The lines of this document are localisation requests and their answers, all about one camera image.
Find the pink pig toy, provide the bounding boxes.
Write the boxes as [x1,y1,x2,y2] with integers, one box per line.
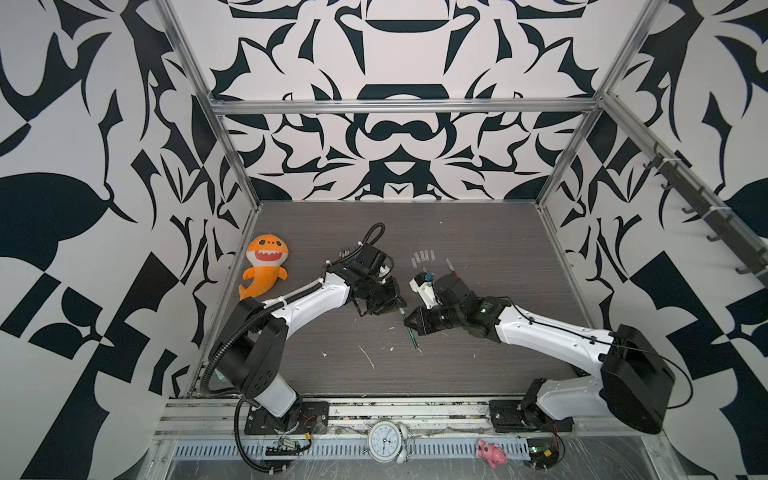
[475,440,507,469]

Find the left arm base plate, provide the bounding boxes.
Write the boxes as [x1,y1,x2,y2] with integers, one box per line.
[244,400,330,436]

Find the orange shark plush toy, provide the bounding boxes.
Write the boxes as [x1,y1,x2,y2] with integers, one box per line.
[238,234,289,300]

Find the wall hook rack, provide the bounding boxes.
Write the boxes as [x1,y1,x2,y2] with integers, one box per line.
[643,141,767,287]

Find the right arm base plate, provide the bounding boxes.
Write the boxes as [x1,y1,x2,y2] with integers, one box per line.
[488,400,574,433]

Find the black corrugated cable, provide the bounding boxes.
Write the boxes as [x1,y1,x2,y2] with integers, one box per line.
[199,222,386,474]

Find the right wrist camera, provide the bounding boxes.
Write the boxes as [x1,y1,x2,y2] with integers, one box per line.
[409,271,439,309]

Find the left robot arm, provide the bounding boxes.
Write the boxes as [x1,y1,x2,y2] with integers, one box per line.
[199,243,407,419]

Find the left circuit board wires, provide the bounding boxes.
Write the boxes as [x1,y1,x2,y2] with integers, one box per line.
[265,433,313,458]

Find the green knife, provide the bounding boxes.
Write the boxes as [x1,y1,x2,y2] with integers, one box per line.
[408,329,419,350]

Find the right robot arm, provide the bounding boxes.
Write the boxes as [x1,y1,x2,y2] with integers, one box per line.
[404,272,675,434]

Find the green circuit board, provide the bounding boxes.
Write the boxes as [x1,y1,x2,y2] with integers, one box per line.
[524,436,565,471]

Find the white alarm clock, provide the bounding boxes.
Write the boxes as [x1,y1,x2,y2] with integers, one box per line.
[367,420,409,464]

